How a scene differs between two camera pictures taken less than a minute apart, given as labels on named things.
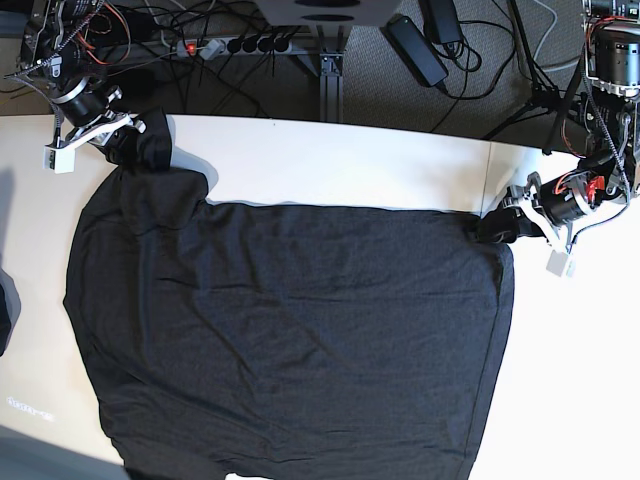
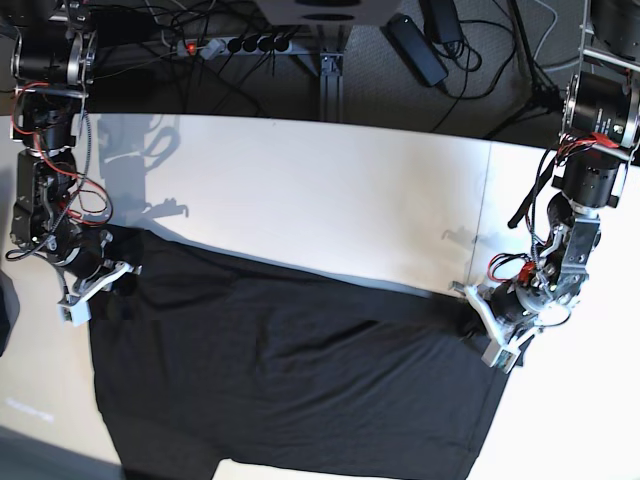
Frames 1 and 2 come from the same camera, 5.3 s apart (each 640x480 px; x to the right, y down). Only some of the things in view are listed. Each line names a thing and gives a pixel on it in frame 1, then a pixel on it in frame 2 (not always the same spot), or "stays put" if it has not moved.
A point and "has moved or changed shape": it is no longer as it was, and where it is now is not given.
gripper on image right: [556, 203] → [504, 315]
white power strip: [235, 46] stays put
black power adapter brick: [417, 49] stays put
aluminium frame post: [331, 87] stays put
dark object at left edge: [7, 309] stays put
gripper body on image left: [86, 106] → [82, 257]
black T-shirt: [229, 342] has moved or changed shape
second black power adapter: [440, 19] stays put
